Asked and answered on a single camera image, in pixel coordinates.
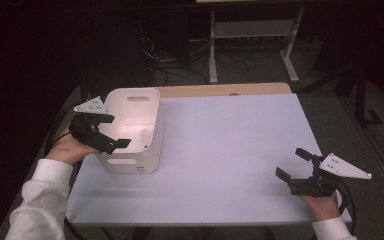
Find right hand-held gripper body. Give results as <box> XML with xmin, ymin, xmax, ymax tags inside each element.
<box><xmin>288</xmin><ymin>152</ymin><xmax>373</xmax><ymax>198</ymax></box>

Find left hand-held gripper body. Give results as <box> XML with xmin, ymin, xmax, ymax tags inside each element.
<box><xmin>67</xmin><ymin>96</ymin><xmax>109</xmax><ymax>148</ymax></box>

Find white plastic storage bin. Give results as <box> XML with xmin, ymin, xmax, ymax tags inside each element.
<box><xmin>94</xmin><ymin>87</ymin><xmax>165</xmax><ymax>175</ymax></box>

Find person's right hand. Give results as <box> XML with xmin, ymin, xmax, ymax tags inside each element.
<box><xmin>298</xmin><ymin>191</ymin><xmax>342</xmax><ymax>222</ymax></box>

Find person's left hand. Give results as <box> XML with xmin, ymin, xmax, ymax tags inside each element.
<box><xmin>45</xmin><ymin>124</ymin><xmax>101</xmax><ymax>165</ymax></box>

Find white table board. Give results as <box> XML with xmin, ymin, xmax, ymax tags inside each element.
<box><xmin>65</xmin><ymin>93</ymin><xmax>353</xmax><ymax>228</ymax></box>

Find black metal stand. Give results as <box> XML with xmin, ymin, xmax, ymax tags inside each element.
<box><xmin>299</xmin><ymin>63</ymin><xmax>384</xmax><ymax>128</ymax></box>

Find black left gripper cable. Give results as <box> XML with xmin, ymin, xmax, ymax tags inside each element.
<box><xmin>49</xmin><ymin>131</ymin><xmax>73</xmax><ymax>148</ymax></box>

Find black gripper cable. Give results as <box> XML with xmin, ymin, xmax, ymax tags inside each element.
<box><xmin>334</xmin><ymin>179</ymin><xmax>357</xmax><ymax>236</ymax></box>
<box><xmin>49</xmin><ymin>131</ymin><xmax>73</xmax><ymax>148</ymax></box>

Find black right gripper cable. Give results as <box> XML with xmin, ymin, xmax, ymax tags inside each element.
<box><xmin>334</xmin><ymin>179</ymin><xmax>357</xmax><ymax>236</ymax></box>

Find black floor cables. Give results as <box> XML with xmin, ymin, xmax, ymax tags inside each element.
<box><xmin>139</xmin><ymin>19</ymin><xmax>258</xmax><ymax>86</ymax></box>

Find white metal desk frame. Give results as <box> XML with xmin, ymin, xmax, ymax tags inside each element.
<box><xmin>209</xmin><ymin>6</ymin><xmax>305</xmax><ymax>84</ymax></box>

